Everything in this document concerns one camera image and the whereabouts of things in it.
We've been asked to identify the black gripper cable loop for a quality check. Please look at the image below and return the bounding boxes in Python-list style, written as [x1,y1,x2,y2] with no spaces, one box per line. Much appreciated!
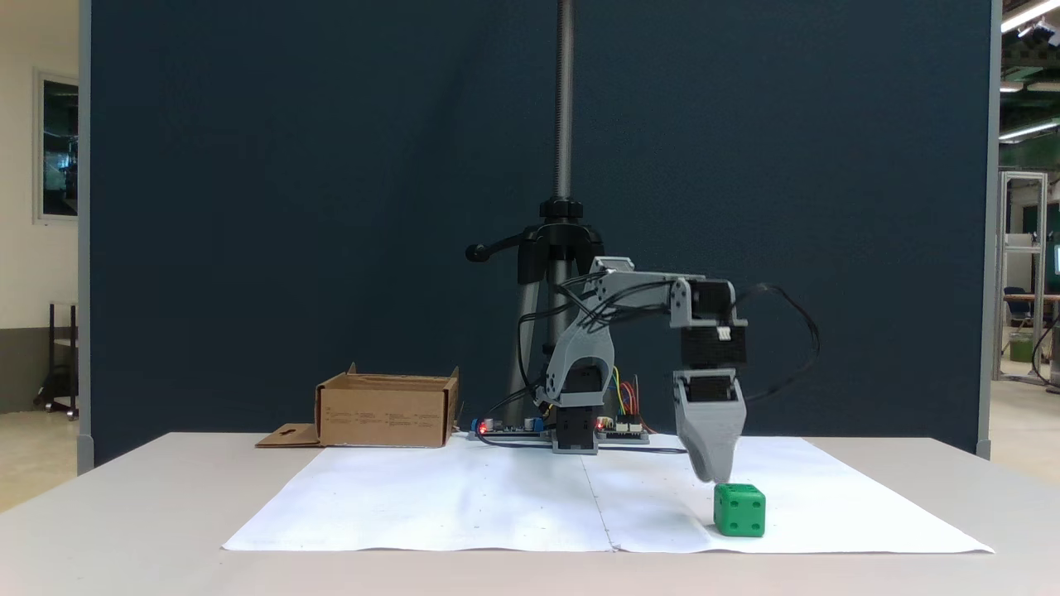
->
[730,283,822,406]

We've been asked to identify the framed wall window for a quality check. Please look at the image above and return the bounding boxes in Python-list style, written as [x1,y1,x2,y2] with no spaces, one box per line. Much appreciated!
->
[33,70,82,225]

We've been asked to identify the aluminium frame rack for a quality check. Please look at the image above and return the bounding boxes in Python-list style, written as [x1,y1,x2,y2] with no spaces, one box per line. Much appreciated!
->
[994,170,1051,384]

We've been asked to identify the circuit board with coloured wires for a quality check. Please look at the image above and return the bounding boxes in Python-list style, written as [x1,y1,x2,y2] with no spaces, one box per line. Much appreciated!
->
[595,412,652,445]

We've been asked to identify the black tripod with metal pole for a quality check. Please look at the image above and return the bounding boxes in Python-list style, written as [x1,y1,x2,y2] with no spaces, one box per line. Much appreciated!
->
[465,0,610,431]

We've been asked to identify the blue circuit board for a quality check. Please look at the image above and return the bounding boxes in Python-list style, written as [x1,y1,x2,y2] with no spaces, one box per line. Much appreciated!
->
[468,417,549,441]

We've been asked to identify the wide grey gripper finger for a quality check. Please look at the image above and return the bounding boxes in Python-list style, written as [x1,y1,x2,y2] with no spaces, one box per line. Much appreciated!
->
[677,414,744,486]

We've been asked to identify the ceiling strip light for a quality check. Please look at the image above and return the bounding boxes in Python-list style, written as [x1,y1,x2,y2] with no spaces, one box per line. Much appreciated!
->
[998,119,1060,142]
[1000,0,1060,35]

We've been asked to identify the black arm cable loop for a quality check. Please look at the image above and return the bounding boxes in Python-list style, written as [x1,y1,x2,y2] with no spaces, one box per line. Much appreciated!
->
[516,276,690,415]

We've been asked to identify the green die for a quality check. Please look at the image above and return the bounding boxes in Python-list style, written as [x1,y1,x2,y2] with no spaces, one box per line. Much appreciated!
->
[713,483,767,539]

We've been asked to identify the black power cable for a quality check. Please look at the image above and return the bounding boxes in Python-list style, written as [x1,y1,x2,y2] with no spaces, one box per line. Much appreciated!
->
[476,434,690,455]

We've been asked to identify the brown cardboard box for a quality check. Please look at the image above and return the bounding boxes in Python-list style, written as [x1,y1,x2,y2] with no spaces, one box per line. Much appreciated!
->
[255,363,461,449]

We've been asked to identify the black wheeled cart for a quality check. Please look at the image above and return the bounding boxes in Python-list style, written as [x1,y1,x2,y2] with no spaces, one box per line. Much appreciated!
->
[33,301,80,422]

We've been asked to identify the white paper sheet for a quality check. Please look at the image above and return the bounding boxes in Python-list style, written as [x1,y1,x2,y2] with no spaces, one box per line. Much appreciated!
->
[580,435,995,555]
[222,436,614,554]

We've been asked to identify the dark blue partition panel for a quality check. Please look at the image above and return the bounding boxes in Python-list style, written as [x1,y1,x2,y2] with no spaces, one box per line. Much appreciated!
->
[78,0,1005,474]

